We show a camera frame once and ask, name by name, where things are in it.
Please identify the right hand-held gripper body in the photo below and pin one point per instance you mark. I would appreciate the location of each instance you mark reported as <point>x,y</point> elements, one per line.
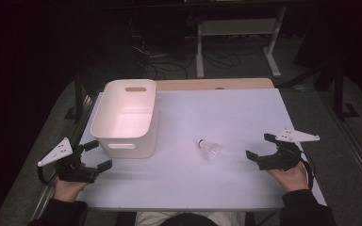
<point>283,158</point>

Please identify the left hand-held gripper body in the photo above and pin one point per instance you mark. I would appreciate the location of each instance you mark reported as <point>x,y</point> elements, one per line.
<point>75,172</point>

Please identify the white plastic storage bin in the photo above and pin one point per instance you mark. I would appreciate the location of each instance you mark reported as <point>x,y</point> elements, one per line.
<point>122,121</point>

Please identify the white feather shuttlecock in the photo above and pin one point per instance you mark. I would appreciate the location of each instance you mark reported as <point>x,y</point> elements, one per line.
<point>209,149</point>

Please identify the person's left hand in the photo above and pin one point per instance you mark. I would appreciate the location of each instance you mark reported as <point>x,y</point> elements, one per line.
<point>66,190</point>

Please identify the person's right hand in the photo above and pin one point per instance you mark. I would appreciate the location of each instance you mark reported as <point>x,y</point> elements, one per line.
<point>292,180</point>

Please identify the black metal stand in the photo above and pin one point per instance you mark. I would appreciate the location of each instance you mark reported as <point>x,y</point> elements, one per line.
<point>79,94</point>
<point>338,94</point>

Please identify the white metal desk frame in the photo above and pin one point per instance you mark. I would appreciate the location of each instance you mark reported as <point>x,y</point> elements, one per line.
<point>232,27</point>

